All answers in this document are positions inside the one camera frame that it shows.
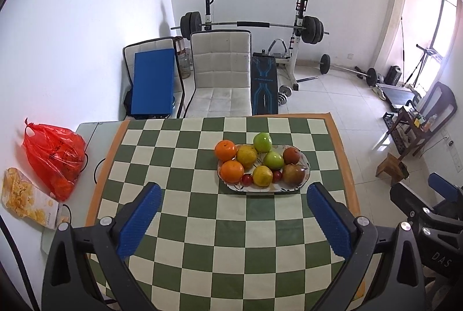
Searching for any small dumbbell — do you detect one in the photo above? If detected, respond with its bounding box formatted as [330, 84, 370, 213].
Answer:
[278, 85, 293, 105]

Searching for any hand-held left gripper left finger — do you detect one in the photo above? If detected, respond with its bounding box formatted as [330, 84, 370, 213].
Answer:
[41, 182, 163, 311]

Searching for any wall power strip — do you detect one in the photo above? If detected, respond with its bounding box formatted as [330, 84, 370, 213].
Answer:
[447, 130, 463, 172]

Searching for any white padded chair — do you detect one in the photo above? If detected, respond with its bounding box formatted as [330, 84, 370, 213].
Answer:
[180, 30, 254, 118]
[123, 37, 187, 120]

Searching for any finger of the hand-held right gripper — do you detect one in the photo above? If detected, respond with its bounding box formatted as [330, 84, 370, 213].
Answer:
[429, 173, 463, 203]
[390, 182, 435, 225]

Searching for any white barbell rack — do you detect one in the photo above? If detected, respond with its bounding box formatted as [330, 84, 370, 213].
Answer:
[203, 0, 308, 92]

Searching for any green white checkered tablecloth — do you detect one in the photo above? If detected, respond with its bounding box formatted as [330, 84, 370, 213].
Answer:
[85, 112, 362, 311]

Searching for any brown kiwi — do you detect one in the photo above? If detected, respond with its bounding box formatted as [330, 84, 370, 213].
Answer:
[282, 147, 302, 165]

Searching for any floor barbell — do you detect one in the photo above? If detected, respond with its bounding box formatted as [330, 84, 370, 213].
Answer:
[318, 54, 379, 86]

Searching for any black perforated rack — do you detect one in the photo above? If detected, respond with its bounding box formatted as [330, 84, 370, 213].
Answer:
[383, 111, 409, 152]

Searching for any green pear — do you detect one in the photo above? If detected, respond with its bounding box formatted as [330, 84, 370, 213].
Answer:
[263, 151, 285, 170]

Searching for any floral ceramic plate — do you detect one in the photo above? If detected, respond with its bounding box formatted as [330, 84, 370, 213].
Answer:
[217, 144, 311, 195]

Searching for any orange tangerine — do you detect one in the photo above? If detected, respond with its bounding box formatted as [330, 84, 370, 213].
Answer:
[214, 140, 238, 162]
[220, 160, 245, 184]

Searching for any black blue sit-up bench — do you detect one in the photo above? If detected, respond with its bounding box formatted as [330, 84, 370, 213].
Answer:
[251, 51, 280, 115]

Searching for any red green mango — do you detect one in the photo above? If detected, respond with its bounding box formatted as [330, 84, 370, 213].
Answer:
[282, 164, 306, 186]

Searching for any wooden stool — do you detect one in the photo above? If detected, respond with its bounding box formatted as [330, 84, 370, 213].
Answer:
[375, 152, 409, 186]

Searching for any yellow orange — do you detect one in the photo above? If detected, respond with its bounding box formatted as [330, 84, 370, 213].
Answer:
[236, 145, 258, 169]

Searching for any yellow lemon front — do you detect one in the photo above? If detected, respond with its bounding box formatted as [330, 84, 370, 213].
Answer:
[252, 165, 273, 187]

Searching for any black cable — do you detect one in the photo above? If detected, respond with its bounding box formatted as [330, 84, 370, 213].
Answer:
[93, 157, 109, 185]

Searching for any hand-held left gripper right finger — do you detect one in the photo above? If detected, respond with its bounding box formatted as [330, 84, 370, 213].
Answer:
[307, 182, 427, 311]

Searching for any glass jar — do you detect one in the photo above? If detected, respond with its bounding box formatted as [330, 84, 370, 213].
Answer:
[176, 47, 192, 79]

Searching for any blue board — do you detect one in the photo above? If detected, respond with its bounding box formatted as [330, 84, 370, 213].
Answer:
[131, 48, 177, 117]

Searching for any green apple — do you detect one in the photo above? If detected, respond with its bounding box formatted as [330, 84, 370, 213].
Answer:
[253, 132, 273, 153]

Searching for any barbell with black plates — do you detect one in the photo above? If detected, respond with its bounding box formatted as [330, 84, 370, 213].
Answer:
[170, 11, 330, 45]

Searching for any dark wooden side table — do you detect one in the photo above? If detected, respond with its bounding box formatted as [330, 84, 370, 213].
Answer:
[394, 81, 458, 158]

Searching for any red plastic bag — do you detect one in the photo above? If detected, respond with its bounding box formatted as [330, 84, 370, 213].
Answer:
[22, 118, 87, 202]

